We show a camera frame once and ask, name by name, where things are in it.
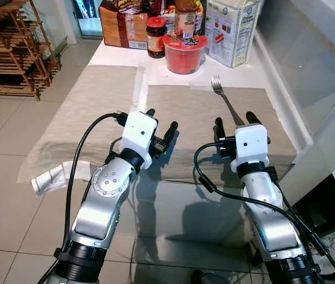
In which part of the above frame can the silver metal fork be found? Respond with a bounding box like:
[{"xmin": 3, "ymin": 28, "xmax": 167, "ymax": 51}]
[{"xmin": 210, "ymin": 75, "xmax": 247, "ymax": 127}]

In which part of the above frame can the beige woven placemat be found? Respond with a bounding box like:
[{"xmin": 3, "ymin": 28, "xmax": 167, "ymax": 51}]
[
  {"xmin": 129, "ymin": 85, "xmax": 299, "ymax": 179},
  {"xmin": 17, "ymin": 65, "xmax": 145, "ymax": 182}
]

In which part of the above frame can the red plastic tub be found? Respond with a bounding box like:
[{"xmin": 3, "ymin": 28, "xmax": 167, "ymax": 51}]
[{"xmin": 163, "ymin": 34, "xmax": 210, "ymax": 75}]

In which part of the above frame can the dark jar with red lid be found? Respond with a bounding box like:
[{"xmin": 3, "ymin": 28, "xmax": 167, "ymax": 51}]
[{"xmin": 146, "ymin": 17, "xmax": 168, "ymax": 59}]

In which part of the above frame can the white cream cracker box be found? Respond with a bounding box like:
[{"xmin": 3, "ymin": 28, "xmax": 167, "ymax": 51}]
[{"xmin": 206, "ymin": 0, "xmax": 262, "ymax": 69}]

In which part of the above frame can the brown cardboard food box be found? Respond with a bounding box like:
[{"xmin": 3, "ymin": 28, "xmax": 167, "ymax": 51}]
[{"xmin": 99, "ymin": 3, "xmax": 151, "ymax": 50}]

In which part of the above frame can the brown capped sauce bottle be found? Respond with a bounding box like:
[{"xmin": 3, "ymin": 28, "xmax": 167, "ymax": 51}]
[{"xmin": 175, "ymin": 0, "xmax": 198, "ymax": 40}]

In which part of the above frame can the black metal stand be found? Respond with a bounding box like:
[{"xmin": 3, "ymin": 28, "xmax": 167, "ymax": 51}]
[{"xmin": 292, "ymin": 175, "xmax": 335, "ymax": 280}]

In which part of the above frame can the white rolled paper towel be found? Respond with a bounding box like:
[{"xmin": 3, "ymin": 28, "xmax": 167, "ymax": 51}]
[{"xmin": 31, "ymin": 161, "xmax": 92, "ymax": 196}]

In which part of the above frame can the grey robot right foot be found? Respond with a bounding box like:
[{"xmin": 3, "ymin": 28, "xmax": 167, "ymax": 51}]
[{"xmin": 191, "ymin": 269, "xmax": 228, "ymax": 284}]

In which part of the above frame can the pile of white clothes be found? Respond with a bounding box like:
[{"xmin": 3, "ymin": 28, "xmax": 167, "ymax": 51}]
[{"xmin": 310, "ymin": 225, "xmax": 335, "ymax": 279}]

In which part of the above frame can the wooden slatted shelf rack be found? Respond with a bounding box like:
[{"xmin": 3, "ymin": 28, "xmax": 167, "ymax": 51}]
[{"xmin": 0, "ymin": 0, "xmax": 62, "ymax": 101}]

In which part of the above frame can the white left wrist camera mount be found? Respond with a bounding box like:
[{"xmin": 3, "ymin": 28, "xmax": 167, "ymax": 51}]
[{"xmin": 121, "ymin": 111, "xmax": 159, "ymax": 170}]

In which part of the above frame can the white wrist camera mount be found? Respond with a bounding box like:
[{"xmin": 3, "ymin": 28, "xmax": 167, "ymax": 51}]
[
  {"xmin": 121, "ymin": 111, "xmax": 159, "ymax": 170},
  {"xmin": 230, "ymin": 124, "xmax": 270, "ymax": 174}
]

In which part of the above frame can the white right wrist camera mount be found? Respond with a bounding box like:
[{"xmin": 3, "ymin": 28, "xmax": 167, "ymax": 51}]
[{"xmin": 230, "ymin": 124, "xmax": 270, "ymax": 174}]

